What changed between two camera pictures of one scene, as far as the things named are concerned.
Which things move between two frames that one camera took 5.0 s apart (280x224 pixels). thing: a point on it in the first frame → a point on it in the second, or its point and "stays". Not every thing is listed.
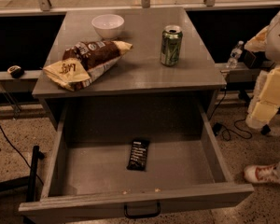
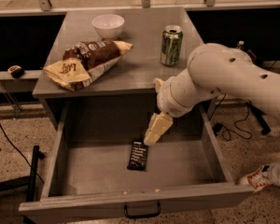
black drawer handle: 144,215 stays
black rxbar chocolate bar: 138,155 stays
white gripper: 279,41 → 168,101
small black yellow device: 16,71 stays
